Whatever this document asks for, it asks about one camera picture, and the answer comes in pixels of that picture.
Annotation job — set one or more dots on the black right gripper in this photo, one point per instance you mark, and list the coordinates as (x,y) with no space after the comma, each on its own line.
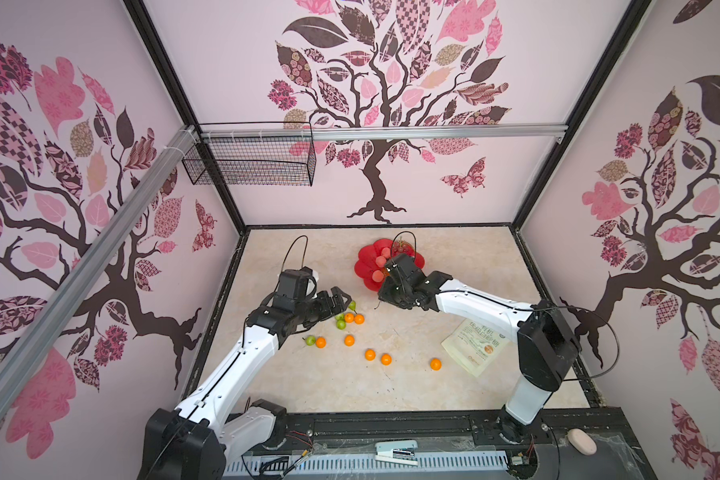
(384,292)

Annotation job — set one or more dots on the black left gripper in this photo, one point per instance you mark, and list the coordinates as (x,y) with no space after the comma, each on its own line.
(336,294)

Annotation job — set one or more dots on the red flower fruit bowl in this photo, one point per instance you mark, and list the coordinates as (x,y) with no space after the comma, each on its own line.
(366,265)

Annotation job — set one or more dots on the purple fake grape bunch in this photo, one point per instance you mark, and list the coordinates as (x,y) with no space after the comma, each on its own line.
(400,246)

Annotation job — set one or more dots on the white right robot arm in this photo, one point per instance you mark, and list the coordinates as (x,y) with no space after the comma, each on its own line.
(546,345)

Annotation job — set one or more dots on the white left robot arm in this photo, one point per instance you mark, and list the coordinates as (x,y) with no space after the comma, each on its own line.
(200,436)

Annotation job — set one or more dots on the green fake apple cluster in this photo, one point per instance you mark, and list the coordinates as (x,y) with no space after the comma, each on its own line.
(340,323)

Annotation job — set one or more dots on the orange fake fruit cluster top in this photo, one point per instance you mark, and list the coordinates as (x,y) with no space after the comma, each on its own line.
(351,317)

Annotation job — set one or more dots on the green white food pouch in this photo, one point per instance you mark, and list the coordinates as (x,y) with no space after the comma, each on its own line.
(474,347)

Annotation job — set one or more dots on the black base platform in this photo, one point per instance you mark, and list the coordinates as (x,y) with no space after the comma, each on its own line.
(547,455)

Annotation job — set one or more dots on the white slotted cable duct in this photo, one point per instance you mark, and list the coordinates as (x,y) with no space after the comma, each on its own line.
(365,465)

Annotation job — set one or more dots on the black wire basket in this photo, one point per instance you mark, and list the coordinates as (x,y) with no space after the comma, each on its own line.
(253,154)

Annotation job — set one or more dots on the aluminium rail bar back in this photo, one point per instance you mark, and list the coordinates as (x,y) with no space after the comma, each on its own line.
(391,133)

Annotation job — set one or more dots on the aluminium rail bar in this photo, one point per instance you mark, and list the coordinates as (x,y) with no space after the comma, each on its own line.
(22,361)
(391,133)

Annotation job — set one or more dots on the aluminium rail bar left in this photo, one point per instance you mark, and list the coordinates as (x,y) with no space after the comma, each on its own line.
(22,361)

